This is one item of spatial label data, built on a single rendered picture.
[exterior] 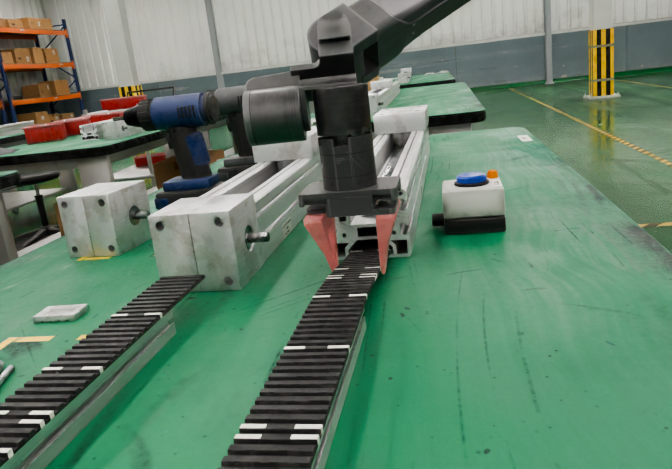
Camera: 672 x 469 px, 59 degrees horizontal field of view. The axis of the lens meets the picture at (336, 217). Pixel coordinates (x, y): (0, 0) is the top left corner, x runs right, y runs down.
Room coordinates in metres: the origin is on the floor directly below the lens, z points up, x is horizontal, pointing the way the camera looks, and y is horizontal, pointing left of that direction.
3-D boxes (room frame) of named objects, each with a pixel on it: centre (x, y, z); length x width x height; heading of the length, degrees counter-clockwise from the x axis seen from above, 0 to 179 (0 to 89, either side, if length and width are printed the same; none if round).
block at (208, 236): (0.70, 0.15, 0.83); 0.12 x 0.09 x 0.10; 78
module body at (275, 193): (1.14, 0.06, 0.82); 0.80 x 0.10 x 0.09; 168
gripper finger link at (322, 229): (0.62, -0.01, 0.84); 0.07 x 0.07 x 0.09; 78
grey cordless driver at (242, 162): (1.33, 0.21, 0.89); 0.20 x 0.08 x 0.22; 80
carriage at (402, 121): (1.34, -0.17, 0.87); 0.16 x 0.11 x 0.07; 168
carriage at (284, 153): (1.14, 0.06, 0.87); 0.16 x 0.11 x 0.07; 168
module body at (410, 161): (1.10, -0.12, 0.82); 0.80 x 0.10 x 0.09; 168
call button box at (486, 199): (0.80, -0.18, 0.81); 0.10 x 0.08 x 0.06; 78
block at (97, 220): (0.92, 0.34, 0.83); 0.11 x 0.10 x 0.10; 74
